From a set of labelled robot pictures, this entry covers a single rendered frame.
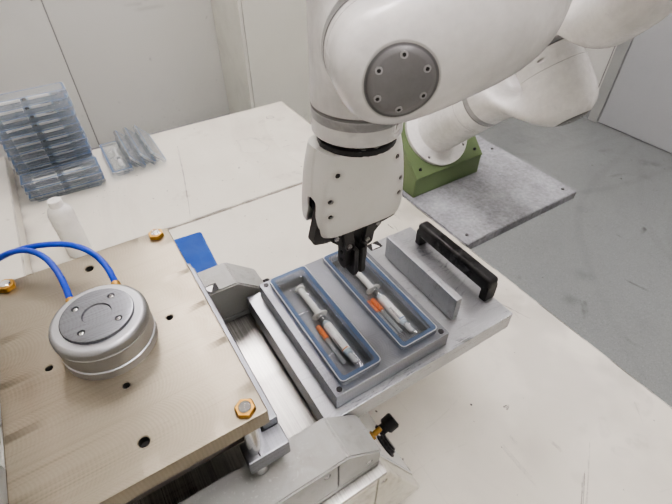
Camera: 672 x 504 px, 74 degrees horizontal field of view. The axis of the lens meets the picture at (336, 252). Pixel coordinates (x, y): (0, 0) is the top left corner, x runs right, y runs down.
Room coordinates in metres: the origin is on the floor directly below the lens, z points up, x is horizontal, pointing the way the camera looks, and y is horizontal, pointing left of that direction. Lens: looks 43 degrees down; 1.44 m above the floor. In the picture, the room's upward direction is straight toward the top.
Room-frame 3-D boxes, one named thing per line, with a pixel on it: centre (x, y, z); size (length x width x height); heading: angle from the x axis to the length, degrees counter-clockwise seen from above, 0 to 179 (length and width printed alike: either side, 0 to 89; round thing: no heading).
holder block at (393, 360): (0.38, -0.02, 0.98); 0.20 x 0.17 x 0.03; 32
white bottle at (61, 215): (0.75, 0.58, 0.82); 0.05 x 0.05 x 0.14
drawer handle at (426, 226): (0.48, -0.17, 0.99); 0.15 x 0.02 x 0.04; 32
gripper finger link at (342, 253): (0.37, 0.00, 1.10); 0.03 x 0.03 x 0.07; 31
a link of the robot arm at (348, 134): (0.38, -0.02, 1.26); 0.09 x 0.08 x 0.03; 121
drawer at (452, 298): (0.40, -0.06, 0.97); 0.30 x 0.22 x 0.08; 122
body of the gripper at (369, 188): (0.38, -0.02, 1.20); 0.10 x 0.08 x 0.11; 121
